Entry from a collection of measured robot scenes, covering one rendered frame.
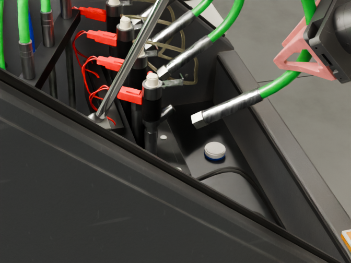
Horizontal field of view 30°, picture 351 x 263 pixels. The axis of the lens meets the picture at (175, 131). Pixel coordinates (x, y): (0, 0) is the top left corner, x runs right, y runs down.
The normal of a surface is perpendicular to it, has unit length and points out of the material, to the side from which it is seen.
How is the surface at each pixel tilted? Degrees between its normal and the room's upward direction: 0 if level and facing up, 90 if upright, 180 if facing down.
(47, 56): 0
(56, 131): 90
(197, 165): 0
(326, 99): 0
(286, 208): 90
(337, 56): 49
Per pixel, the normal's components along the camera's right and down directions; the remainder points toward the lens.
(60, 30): 0.04, -0.78
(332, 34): 0.62, -0.19
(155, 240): 0.29, 0.62
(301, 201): -0.96, 0.15
